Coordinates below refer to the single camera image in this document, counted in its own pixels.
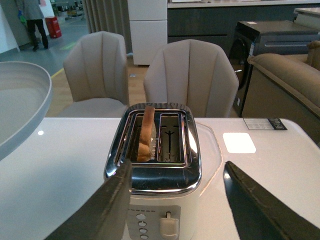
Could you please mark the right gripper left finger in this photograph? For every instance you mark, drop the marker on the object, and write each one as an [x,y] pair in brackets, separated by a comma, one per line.
[103,215]

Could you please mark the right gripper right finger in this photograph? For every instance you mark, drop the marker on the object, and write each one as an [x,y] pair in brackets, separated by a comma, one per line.
[258,214]

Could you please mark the slice of brown bread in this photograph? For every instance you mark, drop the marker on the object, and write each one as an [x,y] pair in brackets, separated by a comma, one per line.
[145,144]

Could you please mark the light blue round plate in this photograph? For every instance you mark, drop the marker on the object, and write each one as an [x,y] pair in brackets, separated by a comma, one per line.
[26,92]

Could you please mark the white chrome two-slot toaster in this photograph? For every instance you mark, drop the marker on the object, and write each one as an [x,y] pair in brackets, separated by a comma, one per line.
[165,190]

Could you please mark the label sticker on table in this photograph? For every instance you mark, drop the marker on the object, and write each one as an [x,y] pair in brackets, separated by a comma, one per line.
[264,124]

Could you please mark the beige sofa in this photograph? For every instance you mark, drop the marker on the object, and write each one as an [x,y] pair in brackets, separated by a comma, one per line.
[287,87]

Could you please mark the beige upholstered chair left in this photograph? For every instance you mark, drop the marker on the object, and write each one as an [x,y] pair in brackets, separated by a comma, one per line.
[97,75]

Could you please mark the beige upholstered chair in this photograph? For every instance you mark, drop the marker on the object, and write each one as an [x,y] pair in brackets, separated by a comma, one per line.
[194,73]
[97,75]

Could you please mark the beige upholstered chair right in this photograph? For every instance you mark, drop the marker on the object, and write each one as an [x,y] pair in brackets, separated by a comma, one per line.
[194,73]

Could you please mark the black washing machine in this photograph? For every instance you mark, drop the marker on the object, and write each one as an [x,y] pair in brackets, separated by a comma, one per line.
[252,38]

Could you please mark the red box on floor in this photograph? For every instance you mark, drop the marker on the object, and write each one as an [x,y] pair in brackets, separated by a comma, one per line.
[53,27]

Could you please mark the dark kitchen counter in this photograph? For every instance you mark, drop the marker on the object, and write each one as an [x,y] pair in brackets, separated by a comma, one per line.
[215,22]

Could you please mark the white cabinet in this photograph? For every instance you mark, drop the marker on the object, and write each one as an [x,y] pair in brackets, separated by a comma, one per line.
[148,21]

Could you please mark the person in grey jacket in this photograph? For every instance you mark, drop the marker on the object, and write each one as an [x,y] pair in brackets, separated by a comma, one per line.
[31,11]

